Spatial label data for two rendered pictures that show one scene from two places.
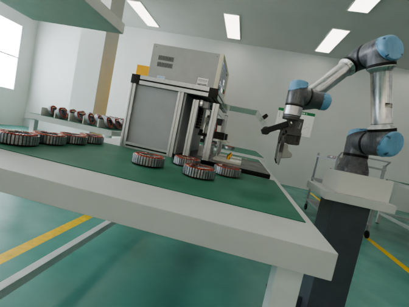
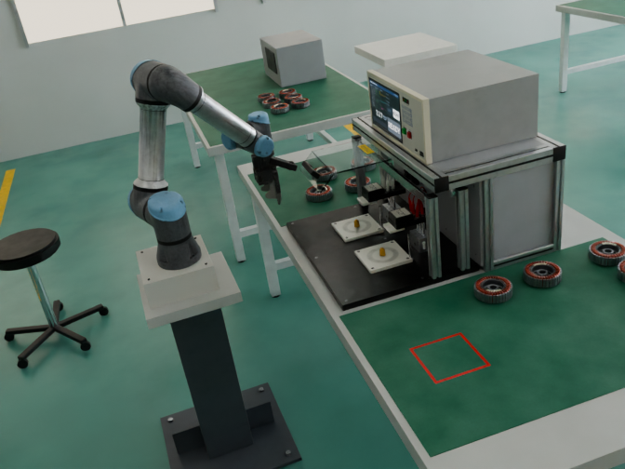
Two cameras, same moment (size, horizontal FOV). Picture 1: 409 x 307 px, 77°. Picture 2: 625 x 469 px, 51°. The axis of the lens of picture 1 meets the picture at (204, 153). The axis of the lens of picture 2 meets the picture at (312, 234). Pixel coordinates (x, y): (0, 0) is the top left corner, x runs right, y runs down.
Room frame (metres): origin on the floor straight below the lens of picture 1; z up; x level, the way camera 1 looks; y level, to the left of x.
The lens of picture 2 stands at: (3.37, -1.08, 1.91)
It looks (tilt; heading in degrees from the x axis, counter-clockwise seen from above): 28 degrees down; 158
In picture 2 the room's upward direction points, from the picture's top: 9 degrees counter-clockwise
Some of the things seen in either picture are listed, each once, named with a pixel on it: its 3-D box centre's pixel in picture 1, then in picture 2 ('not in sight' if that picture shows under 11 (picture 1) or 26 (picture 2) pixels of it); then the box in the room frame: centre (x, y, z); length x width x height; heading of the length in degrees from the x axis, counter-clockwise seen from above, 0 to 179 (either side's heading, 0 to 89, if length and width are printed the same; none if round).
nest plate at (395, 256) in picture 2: (229, 157); (382, 256); (1.67, -0.17, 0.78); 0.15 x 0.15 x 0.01; 82
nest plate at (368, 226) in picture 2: (227, 160); (356, 227); (1.43, -0.13, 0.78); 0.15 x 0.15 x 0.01; 82
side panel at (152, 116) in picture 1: (151, 120); not in sight; (1.28, 0.29, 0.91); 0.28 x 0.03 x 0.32; 82
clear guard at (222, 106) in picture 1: (236, 114); (352, 162); (1.43, -0.13, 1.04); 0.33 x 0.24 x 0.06; 82
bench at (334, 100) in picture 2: not in sight; (273, 140); (-0.78, 0.37, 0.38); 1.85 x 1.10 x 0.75; 172
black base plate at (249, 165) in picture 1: (226, 161); (373, 244); (1.55, -0.14, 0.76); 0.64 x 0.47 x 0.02; 172
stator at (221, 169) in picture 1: (227, 170); (318, 193); (1.04, -0.10, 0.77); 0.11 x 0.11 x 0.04
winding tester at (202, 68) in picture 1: (192, 77); (448, 101); (1.60, 0.17, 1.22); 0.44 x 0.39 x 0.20; 172
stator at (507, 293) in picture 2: not in sight; (493, 288); (2.03, 0.00, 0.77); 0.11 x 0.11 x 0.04
